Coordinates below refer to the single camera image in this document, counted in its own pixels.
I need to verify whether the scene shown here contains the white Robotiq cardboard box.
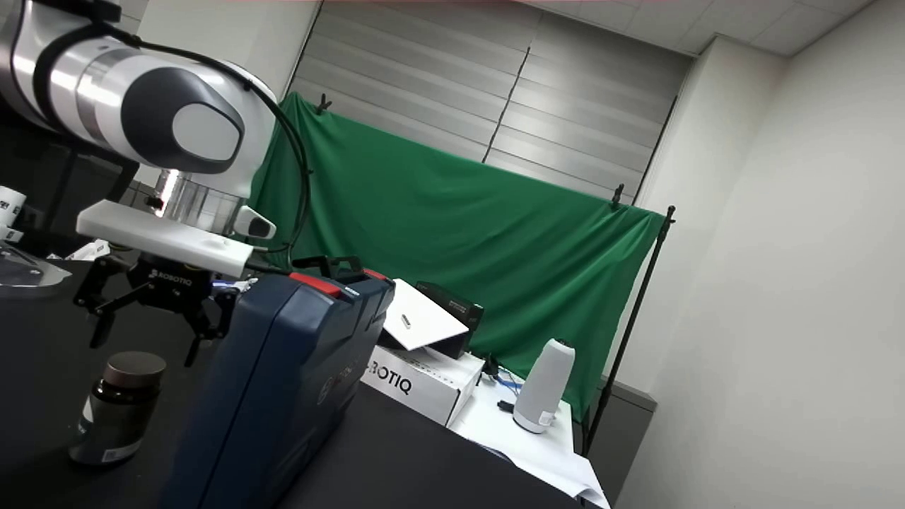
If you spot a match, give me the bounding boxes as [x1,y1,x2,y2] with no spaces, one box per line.
[360,343,490,431]

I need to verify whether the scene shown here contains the green cloth backdrop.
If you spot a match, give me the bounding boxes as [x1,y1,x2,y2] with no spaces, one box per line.
[248,92,666,421]

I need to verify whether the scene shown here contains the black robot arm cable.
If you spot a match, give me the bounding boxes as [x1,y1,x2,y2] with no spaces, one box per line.
[32,21,371,281]

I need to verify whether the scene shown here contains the grey low cabinet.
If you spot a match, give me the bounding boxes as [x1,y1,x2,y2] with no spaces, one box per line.
[586,380,659,506]

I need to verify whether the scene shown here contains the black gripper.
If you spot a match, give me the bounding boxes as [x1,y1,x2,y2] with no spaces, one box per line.
[74,253,237,372]

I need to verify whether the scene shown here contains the dark bottle with black cap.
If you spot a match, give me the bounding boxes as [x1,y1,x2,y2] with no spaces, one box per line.
[64,349,169,471]

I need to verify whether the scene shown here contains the grey window blinds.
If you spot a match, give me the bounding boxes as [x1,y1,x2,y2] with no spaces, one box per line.
[285,0,696,206]

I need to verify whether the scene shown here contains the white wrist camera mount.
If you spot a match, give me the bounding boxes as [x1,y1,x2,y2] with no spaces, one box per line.
[74,198,258,281]

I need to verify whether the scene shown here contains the white side table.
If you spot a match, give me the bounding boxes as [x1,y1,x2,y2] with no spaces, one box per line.
[449,372,613,509]

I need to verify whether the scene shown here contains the black backdrop stand pole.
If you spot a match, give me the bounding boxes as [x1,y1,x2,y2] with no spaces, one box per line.
[576,205,679,457]

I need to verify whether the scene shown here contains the blue plastic tool case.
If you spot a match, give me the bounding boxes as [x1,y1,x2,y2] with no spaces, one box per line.
[157,268,398,509]

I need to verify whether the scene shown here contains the clear plastic cover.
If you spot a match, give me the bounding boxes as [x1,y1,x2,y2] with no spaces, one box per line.
[0,240,74,295]

